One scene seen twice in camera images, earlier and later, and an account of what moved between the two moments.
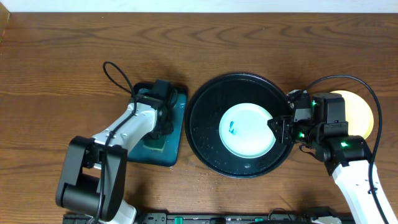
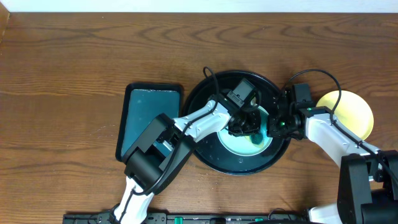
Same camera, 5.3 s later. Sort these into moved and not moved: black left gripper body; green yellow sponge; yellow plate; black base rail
Moved: black left gripper body; green yellow sponge
Not moved: black base rail; yellow plate
